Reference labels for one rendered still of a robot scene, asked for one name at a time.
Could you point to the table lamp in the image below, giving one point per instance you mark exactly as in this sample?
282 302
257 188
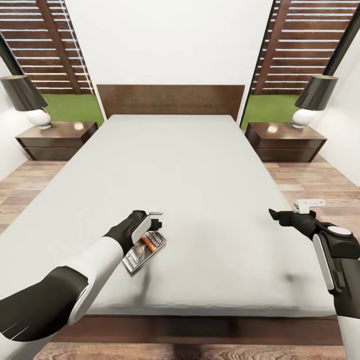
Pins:
314 97
25 97

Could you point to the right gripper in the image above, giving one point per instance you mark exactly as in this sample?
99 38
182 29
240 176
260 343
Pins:
291 218

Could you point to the hardback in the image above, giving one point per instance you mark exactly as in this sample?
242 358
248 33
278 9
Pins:
147 246

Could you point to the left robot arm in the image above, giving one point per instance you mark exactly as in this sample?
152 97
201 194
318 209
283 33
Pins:
30 318

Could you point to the bed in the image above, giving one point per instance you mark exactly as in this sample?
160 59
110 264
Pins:
228 274

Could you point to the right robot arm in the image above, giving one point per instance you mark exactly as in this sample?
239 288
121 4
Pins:
338 253

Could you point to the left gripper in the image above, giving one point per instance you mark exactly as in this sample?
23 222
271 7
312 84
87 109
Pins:
155 225

